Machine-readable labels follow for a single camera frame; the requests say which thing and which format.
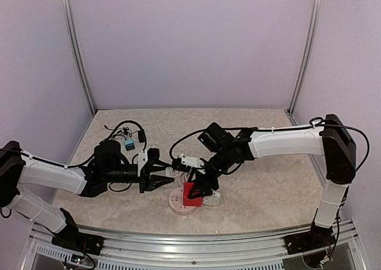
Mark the aluminium corner post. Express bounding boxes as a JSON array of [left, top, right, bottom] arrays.
[[286, 0, 322, 118], [61, 0, 98, 117]]

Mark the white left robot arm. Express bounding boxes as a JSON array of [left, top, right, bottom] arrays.
[[1, 140, 174, 249]]

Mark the aluminium table frame rail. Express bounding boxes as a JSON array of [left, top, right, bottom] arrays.
[[16, 220, 370, 269]]

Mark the white flat plug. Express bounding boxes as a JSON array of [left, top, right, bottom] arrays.
[[202, 191, 221, 206]]

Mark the pink round power strip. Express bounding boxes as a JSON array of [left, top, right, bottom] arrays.
[[168, 187, 197, 215]]

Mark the red cube socket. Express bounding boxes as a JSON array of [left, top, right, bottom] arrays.
[[182, 182, 202, 207]]

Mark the thin black adapter cable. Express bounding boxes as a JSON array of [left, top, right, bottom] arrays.
[[103, 124, 140, 139]]

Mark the white USB charger plug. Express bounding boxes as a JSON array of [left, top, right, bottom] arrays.
[[165, 167, 174, 178]]

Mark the pink charging cable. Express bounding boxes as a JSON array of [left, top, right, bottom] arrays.
[[171, 168, 191, 189]]

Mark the teal USB charger plug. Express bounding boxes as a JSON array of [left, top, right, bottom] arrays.
[[124, 139, 135, 151]]

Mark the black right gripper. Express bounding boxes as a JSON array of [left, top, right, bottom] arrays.
[[189, 148, 233, 199]]

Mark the right aluminium corner post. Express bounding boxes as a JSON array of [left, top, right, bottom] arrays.
[[286, 0, 322, 118]]

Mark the black power adapter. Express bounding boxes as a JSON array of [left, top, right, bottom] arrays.
[[138, 130, 146, 143]]

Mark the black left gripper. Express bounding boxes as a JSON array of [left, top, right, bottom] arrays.
[[104, 158, 174, 192]]

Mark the left aluminium corner post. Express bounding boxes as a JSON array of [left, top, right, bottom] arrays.
[[61, 0, 98, 117]]

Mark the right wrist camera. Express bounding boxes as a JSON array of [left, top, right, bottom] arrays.
[[171, 153, 205, 172]]

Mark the black USB cable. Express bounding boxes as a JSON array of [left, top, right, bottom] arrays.
[[101, 133, 126, 145]]

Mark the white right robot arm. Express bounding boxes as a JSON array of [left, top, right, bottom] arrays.
[[187, 114, 360, 253]]

